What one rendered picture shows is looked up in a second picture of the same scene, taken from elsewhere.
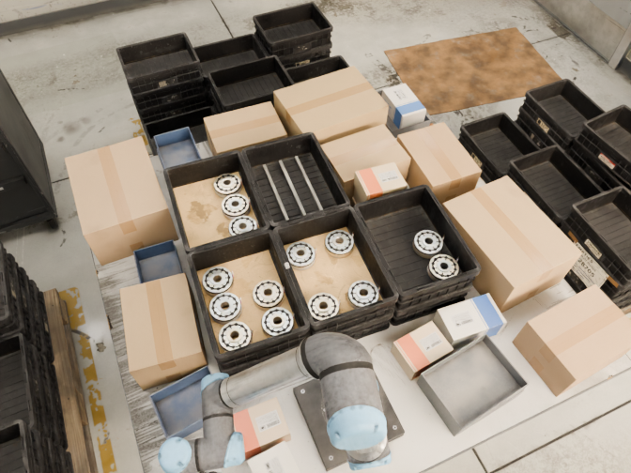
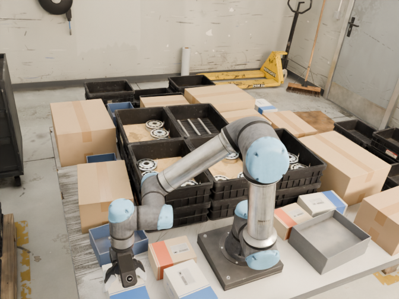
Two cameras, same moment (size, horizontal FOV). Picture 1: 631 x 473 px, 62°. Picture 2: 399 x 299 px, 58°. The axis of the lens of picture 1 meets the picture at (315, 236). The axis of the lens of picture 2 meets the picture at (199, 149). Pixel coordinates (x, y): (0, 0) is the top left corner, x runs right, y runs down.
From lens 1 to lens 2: 0.79 m
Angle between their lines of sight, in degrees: 24
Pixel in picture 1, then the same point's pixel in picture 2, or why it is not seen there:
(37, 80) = (24, 112)
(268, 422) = (179, 249)
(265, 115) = (179, 99)
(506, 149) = not seen: hidden behind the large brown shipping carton
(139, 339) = (88, 188)
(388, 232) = not seen: hidden behind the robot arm
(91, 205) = (64, 123)
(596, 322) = not seen: outside the picture
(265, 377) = (194, 155)
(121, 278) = (74, 174)
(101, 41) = (69, 98)
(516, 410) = (364, 262)
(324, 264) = (219, 165)
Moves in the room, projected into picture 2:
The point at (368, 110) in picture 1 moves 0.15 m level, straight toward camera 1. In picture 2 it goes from (243, 99) to (242, 108)
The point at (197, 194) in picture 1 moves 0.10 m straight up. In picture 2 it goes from (133, 129) to (133, 114)
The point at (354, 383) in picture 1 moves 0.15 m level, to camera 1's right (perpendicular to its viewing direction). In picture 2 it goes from (265, 129) to (317, 133)
